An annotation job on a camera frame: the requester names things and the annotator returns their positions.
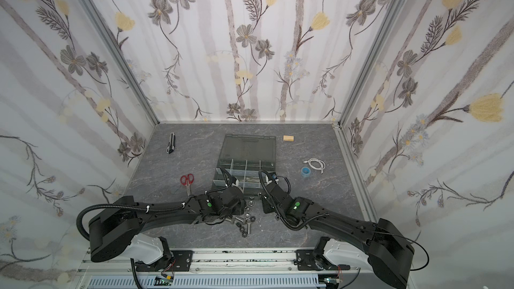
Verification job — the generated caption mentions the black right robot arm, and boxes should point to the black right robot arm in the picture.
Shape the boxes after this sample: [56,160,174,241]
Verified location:
[261,181,415,288]

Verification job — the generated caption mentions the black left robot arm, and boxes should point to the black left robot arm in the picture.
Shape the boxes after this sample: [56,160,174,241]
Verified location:
[76,186,246,262]

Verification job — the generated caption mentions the blue tape roll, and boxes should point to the blue tape roll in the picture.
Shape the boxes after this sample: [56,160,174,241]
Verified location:
[301,167,312,178]

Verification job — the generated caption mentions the grey plastic organizer box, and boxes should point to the grey plastic organizer box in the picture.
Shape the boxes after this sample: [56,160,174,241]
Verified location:
[211,134,277,199]

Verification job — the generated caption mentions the red handled scissors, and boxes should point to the red handled scissors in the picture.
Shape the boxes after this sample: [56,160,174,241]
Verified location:
[180,173,194,196]

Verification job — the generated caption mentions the white usb cable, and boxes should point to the white usb cable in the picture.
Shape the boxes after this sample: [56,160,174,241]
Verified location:
[303,157,327,174]

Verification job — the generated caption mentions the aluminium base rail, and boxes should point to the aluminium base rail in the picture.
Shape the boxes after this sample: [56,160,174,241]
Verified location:
[75,248,342,289]

